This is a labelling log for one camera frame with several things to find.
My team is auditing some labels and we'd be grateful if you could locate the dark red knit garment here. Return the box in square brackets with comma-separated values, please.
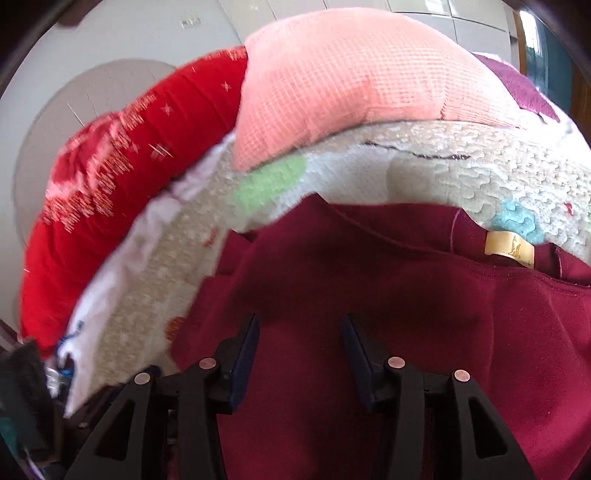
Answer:
[171, 195, 590, 479]

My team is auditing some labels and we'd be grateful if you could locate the white bed sheet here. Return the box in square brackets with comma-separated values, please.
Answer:
[54, 132, 235, 416]

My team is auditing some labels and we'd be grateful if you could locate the beige patchwork quilt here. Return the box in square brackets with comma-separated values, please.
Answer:
[90, 121, 590, 391]

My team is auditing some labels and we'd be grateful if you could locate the red patterned duvet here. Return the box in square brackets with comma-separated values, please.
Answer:
[20, 46, 247, 358]

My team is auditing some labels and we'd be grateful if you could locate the purple pillow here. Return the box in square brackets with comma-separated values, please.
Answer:
[474, 53, 560, 122]

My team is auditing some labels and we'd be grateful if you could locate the blue window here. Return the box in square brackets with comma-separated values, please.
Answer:
[519, 10, 573, 110]

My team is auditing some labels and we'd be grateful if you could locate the pink striped pillow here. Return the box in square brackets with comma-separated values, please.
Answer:
[233, 7, 520, 171]

